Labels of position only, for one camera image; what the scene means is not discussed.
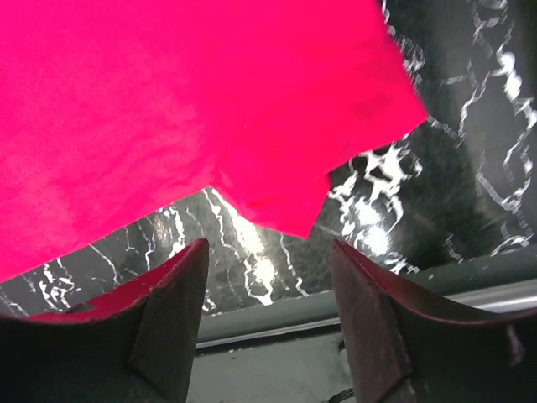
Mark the pink t shirt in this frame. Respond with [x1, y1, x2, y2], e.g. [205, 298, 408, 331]
[1, 1, 428, 280]

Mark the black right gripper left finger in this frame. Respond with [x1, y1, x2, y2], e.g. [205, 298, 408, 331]
[1, 239, 209, 402]

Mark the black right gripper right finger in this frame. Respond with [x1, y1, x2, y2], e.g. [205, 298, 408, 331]
[331, 240, 536, 402]

